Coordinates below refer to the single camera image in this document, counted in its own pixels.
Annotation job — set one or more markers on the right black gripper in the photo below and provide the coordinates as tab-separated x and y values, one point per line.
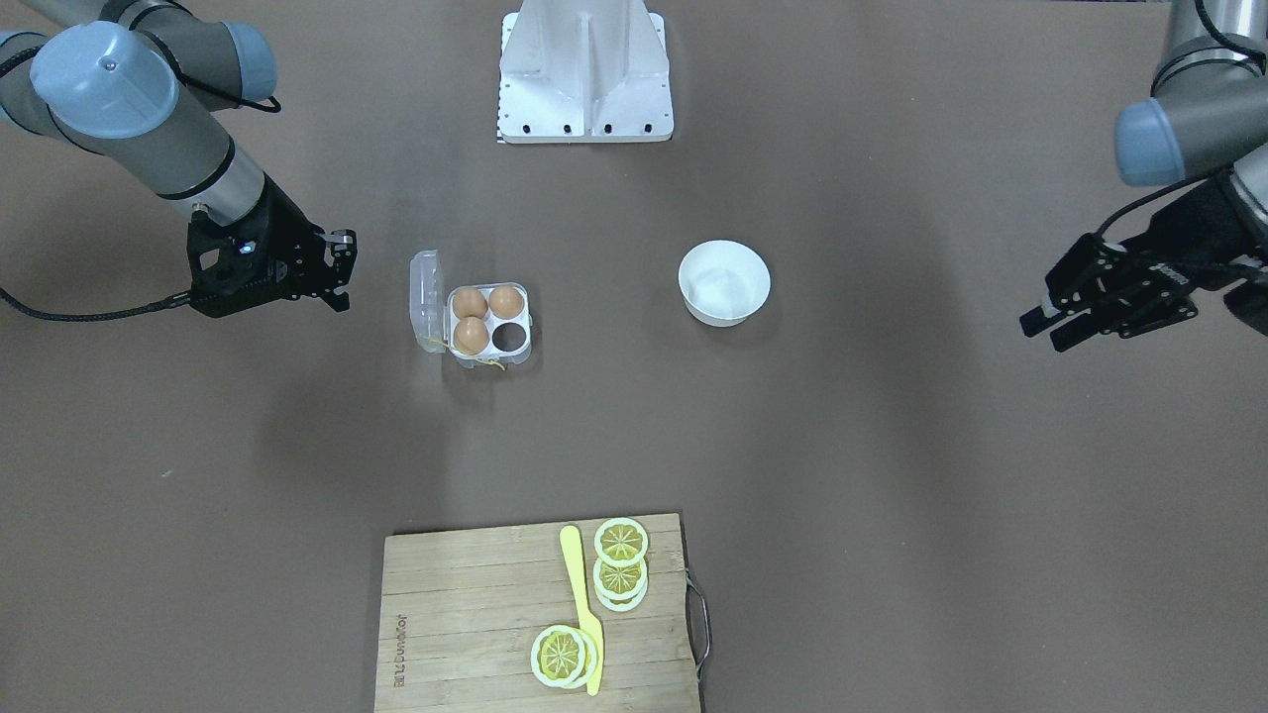
288	235

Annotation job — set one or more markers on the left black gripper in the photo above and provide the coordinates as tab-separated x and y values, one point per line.
1211	236

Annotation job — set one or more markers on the brown egg from bowl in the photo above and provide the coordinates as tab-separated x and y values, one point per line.
506	302

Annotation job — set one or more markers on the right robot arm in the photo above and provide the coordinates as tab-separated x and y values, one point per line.
140	82

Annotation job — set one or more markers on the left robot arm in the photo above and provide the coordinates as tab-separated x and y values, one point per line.
1199	141

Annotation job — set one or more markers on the brown egg rear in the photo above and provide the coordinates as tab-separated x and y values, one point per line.
469	303

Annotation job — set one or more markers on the brown egg front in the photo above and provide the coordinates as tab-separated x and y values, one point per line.
471	337

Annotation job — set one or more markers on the clear plastic egg box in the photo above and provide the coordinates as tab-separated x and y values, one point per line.
432	320

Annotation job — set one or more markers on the yellow plastic knife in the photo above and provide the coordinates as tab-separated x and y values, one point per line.
570	541

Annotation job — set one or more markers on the white bowl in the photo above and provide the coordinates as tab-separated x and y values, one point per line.
723	283

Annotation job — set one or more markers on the bamboo cutting board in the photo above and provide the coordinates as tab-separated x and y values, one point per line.
460	610

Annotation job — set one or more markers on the lemon slice top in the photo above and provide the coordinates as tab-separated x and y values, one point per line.
620	541

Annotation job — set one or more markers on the lemon slice bottom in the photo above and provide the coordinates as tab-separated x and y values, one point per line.
565	657

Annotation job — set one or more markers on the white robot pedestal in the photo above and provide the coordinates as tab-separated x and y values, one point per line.
584	72

